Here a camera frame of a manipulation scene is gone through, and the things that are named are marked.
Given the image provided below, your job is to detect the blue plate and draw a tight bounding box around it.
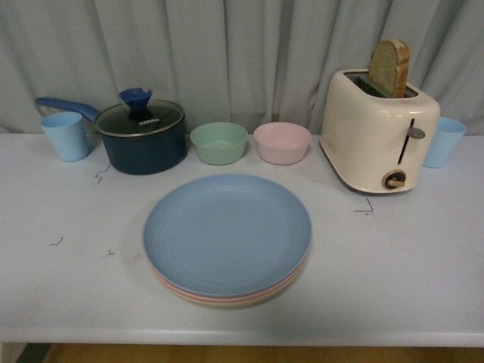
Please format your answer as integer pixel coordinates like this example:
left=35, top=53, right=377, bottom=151
left=143, top=174, right=312, bottom=299

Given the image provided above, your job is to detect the pink plate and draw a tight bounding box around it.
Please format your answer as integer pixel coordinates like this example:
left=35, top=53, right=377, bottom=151
left=150, top=259, right=306, bottom=308

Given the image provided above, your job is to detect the green bowl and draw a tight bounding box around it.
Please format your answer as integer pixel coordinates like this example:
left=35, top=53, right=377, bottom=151
left=190, top=123, right=248, bottom=166

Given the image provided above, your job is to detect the pink bowl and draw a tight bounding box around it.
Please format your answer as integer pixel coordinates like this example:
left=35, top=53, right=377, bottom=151
left=253, top=122, right=312, bottom=166

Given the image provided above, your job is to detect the dark blue saucepan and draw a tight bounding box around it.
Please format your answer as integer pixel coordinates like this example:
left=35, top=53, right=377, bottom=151
left=36, top=97, right=188, bottom=175

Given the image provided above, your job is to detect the grey curtain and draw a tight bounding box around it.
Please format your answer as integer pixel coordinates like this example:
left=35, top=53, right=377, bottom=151
left=1, top=1, right=483, bottom=135

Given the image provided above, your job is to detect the cream plate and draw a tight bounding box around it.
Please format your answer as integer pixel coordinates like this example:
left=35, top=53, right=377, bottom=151
left=157, top=268, right=301, bottom=308

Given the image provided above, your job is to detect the glass pot lid blue knob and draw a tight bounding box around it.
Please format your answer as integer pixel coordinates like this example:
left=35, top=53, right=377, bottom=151
left=95, top=88, right=185, bottom=138

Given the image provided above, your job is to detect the cream toaster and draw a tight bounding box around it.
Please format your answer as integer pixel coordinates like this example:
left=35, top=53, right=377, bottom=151
left=320, top=70, right=440, bottom=194

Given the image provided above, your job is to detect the light blue cup left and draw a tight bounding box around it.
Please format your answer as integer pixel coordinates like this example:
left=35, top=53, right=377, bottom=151
left=40, top=111, right=89, bottom=162

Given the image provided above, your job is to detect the light blue cup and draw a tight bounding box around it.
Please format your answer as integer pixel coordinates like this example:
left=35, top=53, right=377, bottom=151
left=40, top=111, right=89, bottom=162
left=423, top=117, right=467, bottom=168

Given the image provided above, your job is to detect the bread slice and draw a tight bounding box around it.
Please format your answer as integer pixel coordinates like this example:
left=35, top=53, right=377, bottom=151
left=368, top=39, right=411, bottom=98

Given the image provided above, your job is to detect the light blue cup right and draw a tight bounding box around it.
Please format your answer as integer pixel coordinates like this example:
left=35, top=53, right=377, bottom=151
left=423, top=117, right=467, bottom=168

